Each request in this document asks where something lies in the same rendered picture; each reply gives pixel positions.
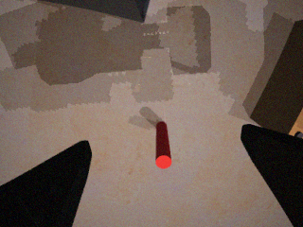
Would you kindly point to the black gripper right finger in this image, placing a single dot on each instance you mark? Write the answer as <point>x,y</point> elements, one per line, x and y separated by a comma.
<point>279,158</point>

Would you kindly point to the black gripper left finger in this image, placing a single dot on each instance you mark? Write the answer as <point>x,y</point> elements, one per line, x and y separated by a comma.
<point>47,195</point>

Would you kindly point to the red peg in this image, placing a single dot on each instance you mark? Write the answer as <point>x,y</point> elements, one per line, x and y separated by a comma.
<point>163,157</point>

